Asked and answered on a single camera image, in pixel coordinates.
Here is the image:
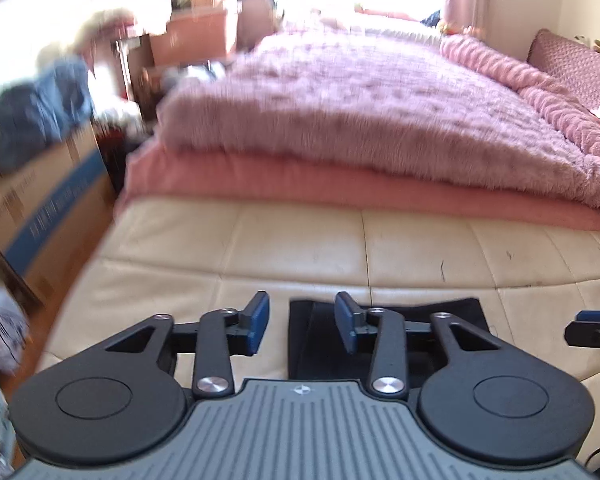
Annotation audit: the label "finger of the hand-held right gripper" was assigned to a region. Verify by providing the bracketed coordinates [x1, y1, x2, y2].
[564, 310, 600, 357]

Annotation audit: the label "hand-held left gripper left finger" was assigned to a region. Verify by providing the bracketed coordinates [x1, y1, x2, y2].
[105, 291, 271, 401]

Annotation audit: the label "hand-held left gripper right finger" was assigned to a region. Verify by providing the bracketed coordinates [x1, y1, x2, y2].
[334, 291, 502, 399]

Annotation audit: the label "black pants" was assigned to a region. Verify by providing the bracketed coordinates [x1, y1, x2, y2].
[288, 298, 492, 380]

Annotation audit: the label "cream leather bench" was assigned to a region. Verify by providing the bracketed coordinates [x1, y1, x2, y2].
[39, 195, 600, 386]

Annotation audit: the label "pink bed sheet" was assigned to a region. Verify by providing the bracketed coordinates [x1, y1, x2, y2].
[114, 146, 600, 235]

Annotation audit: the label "mauve fuzzy blanket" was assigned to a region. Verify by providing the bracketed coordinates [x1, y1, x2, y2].
[156, 21, 600, 228]

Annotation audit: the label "pink ribbed blanket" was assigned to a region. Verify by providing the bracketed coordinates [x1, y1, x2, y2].
[439, 34, 600, 158]

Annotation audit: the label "cardboard box with blue stripe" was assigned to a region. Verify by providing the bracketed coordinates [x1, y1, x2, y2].
[0, 119, 117, 306]

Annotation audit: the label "pink quilted pillow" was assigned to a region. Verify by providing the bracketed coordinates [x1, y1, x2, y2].
[527, 29, 600, 133]

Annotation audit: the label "white red print plastic bag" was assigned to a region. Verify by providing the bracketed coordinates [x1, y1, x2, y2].
[0, 286, 31, 375]

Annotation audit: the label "blue jeans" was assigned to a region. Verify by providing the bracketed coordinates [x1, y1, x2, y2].
[0, 56, 97, 177]

